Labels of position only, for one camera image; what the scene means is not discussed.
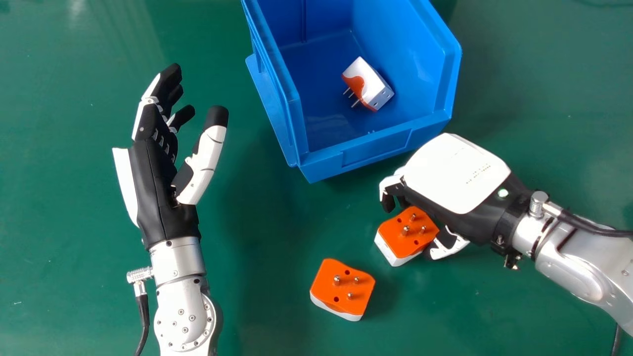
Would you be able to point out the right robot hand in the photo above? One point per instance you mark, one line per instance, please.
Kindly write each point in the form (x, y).
(457, 173)

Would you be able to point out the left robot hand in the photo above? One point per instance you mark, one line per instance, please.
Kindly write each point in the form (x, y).
(156, 198)

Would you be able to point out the white-and-orange plug adapter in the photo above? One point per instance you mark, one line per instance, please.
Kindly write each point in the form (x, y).
(342, 289)
(405, 237)
(368, 84)

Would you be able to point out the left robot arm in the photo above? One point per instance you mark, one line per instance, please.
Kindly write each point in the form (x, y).
(180, 296)

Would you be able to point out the blue plastic bin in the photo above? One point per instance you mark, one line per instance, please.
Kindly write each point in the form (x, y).
(346, 84)

